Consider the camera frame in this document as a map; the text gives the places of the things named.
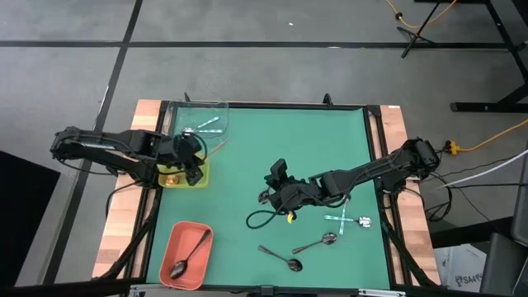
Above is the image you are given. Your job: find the black floor cable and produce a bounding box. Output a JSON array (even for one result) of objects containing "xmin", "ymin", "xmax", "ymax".
[
  {"xmin": 424, "ymin": 185, "xmax": 455, "ymax": 224},
  {"xmin": 447, "ymin": 181, "xmax": 528, "ymax": 188}
]

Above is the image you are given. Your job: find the plain silver spoon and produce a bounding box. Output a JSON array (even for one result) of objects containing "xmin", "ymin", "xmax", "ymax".
[{"xmin": 291, "ymin": 232, "xmax": 338, "ymax": 255}]

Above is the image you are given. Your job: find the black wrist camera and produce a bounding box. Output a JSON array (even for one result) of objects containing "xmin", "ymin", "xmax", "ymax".
[
  {"xmin": 186, "ymin": 166, "xmax": 205, "ymax": 186},
  {"xmin": 263, "ymin": 158, "xmax": 289, "ymax": 186}
]

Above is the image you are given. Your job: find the black metal table frame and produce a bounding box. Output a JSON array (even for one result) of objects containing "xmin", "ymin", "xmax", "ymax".
[{"xmin": 97, "ymin": 92, "xmax": 441, "ymax": 297}]

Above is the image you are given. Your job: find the silver spoon iridescent handle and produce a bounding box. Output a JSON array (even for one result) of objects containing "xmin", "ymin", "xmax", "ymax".
[
  {"xmin": 338, "ymin": 196, "xmax": 351, "ymax": 236},
  {"xmin": 181, "ymin": 127, "xmax": 224, "ymax": 136},
  {"xmin": 190, "ymin": 115, "xmax": 221, "ymax": 134},
  {"xmin": 323, "ymin": 214, "xmax": 374, "ymax": 229}
]

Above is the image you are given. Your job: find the yellow extension cable with plug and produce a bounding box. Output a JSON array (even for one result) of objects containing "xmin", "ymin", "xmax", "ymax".
[{"xmin": 444, "ymin": 118, "xmax": 528, "ymax": 156}]

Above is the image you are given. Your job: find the white cardboard box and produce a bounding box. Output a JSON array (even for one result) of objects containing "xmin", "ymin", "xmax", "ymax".
[{"xmin": 432, "ymin": 243, "xmax": 488, "ymax": 292}]

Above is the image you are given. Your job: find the clear plastic bin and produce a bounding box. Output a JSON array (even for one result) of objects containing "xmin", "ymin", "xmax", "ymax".
[{"xmin": 163, "ymin": 100, "xmax": 230, "ymax": 147}]

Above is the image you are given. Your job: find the grey plastic bin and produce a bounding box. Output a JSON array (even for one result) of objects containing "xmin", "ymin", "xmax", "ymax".
[{"xmin": 479, "ymin": 233, "xmax": 528, "ymax": 297}]

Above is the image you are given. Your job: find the black tripod stand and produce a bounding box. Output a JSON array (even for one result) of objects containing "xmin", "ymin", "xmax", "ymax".
[{"xmin": 396, "ymin": 0, "xmax": 441, "ymax": 59}]

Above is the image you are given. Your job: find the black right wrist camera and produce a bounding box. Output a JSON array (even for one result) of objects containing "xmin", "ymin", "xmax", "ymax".
[{"xmin": 263, "ymin": 158, "xmax": 289, "ymax": 186}]

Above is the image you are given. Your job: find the white floor cable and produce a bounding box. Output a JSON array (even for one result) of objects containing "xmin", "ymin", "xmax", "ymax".
[{"xmin": 436, "ymin": 148, "xmax": 528, "ymax": 190}]

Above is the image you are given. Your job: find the wooden table side board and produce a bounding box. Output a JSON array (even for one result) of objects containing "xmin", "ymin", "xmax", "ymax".
[
  {"xmin": 377, "ymin": 105, "xmax": 442, "ymax": 285},
  {"xmin": 91, "ymin": 98, "xmax": 164, "ymax": 280}
]

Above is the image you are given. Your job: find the yellow plastic bin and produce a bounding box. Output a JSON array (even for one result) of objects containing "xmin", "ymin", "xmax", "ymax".
[{"xmin": 158, "ymin": 156, "xmax": 211, "ymax": 190}]

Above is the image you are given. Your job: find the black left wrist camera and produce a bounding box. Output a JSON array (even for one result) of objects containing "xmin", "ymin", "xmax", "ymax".
[{"xmin": 186, "ymin": 166, "xmax": 205, "ymax": 186}]

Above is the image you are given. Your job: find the orange plastic bin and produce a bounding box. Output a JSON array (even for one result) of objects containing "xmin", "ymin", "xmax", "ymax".
[{"xmin": 158, "ymin": 221, "xmax": 215, "ymax": 291}]

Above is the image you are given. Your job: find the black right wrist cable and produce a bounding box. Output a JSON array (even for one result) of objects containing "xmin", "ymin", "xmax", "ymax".
[{"xmin": 246, "ymin": 208, "xmax": 292, "ymax": 230}]

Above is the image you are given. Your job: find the black metal stand base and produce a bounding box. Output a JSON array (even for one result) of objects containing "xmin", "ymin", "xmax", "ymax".
[{"xmin": 414, "ymin": 0, "xmax": 528, "ymax": 113}]

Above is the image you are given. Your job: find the green table mat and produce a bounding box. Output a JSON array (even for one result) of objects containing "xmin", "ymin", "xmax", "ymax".
[{"xmin": 146, "ymin": 106, "xmax": 392, "ymax": 290}]

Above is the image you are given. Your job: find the black floor mat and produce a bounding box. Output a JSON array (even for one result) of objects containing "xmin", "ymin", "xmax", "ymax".
[{"xmin": 0, "ymin": 150, "xmax": 62, "ymax": 290}]

